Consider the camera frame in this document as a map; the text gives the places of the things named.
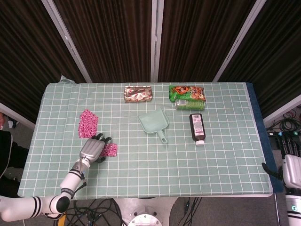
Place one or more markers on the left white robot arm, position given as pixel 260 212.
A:
pixel 70 179

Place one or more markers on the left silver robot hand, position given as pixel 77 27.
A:
pixel 91 148

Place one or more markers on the gold foil snack package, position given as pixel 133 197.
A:
pixel 138 94

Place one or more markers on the mint green plastic scoop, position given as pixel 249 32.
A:
pixel 154 123

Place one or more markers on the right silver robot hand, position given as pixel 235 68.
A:
pixel 294 169

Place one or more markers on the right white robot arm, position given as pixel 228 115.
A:
pixel 294 207

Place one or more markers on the green drink can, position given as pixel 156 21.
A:
pixel 190 104

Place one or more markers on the bystander in black clothes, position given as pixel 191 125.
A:
pixel 7 153

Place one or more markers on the power strip with plugs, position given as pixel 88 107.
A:
pixel 274 134

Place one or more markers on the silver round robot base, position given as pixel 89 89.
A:
pixel 143 216

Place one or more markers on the white partition base rail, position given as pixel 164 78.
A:
pixel 282 113
pixel 14 115

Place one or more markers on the dark brown curtain panel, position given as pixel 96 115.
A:
pixel 200 40
pixel 282 58
pixel 113 40
pixel 23 47

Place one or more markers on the dark bottle white cap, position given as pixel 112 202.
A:
pixel 197 128

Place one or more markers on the green checkered tablecloth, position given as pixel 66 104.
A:
pixel 150 169

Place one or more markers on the green orange snack bag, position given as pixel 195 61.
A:
pixel 187 93

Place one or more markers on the white partition post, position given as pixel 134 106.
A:
pixel 237 40
pixel 65 40
pixel 157 40

